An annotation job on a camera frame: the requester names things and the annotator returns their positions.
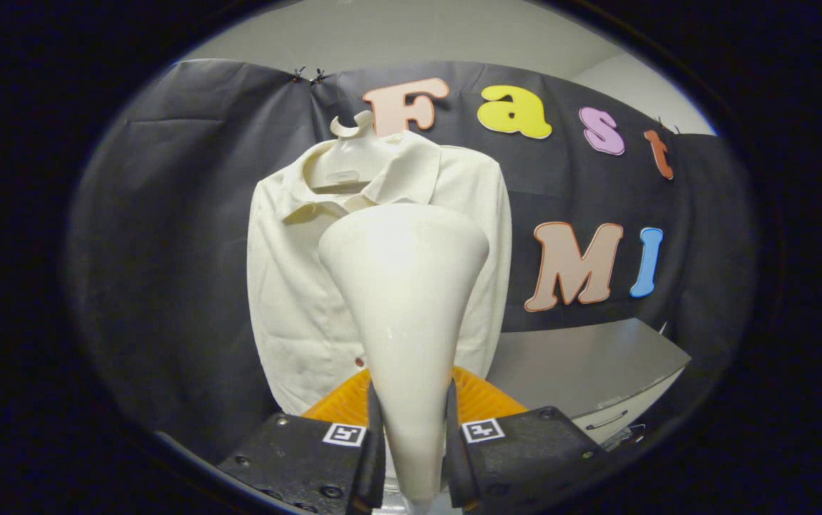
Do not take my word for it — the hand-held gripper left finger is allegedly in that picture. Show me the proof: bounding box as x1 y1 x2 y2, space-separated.
217 367 388 515

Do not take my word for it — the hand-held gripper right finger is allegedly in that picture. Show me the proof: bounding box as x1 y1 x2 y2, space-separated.
445 366 619 514

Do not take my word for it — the cream button-up shirt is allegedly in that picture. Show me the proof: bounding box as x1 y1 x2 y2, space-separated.
247 131 513 417

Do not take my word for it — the white cabinet with grey top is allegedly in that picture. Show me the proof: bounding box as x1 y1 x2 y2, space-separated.
486 318 692 446

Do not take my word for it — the black backdrop cloth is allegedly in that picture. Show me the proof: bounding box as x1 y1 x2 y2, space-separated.
67 59 758 466

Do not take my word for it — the white plastic hanger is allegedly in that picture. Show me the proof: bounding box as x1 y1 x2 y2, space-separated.
308 111 383 190

